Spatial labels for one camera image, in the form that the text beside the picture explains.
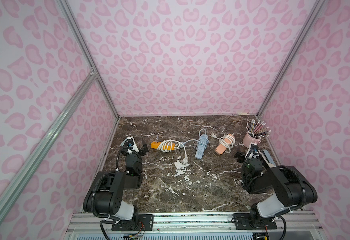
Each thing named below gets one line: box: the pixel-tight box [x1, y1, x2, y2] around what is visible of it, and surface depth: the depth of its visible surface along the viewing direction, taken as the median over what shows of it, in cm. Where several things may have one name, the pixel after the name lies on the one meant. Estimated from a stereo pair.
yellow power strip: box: [151, 141, 175, 151], surface depth 97 cm
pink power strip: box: [214, 133, 235, 155], surface depth 98 cm
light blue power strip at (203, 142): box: [195, 134, 209, 160], surface depth 99 cm
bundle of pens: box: [245, 119, 272, 138], surface depth 97 cm
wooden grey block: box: [261, 149, 276, 166], surface depth 95 cm
